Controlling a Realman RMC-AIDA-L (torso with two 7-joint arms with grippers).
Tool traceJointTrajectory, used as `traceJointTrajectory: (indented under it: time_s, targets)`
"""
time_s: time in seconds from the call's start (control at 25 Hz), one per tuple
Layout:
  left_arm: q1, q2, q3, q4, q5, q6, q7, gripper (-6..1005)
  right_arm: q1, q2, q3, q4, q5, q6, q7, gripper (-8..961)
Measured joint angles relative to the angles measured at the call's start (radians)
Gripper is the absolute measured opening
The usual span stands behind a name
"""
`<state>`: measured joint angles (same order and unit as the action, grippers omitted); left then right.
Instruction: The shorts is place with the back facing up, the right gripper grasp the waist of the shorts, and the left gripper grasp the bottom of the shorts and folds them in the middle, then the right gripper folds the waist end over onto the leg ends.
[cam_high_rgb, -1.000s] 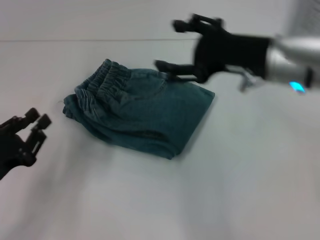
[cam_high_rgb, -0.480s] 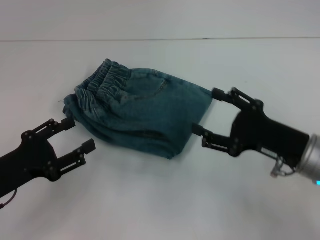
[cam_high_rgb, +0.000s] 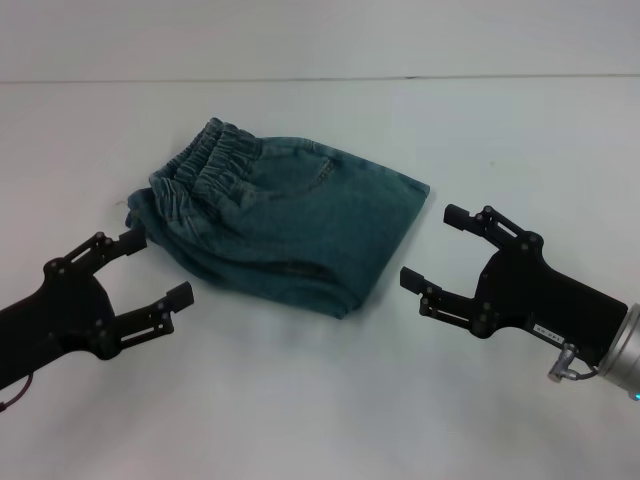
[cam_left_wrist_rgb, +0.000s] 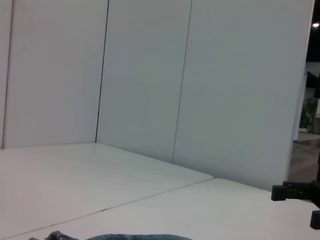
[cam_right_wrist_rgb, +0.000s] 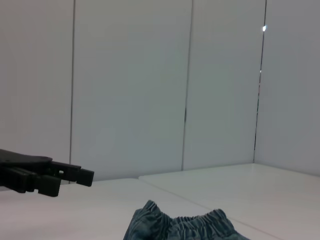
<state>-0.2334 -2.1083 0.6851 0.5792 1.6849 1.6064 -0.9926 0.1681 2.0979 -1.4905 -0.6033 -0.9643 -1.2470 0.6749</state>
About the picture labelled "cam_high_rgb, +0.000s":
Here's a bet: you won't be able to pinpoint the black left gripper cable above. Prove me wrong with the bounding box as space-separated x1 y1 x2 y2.
0 371 37 412

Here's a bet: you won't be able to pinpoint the blue denim shorts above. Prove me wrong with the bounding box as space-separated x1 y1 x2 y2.
124 117 432 322

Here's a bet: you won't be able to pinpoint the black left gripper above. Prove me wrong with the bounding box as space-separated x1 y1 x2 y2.
0 228 196 391

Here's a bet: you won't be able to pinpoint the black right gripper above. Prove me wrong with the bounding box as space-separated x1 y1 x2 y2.
398 202 631 374

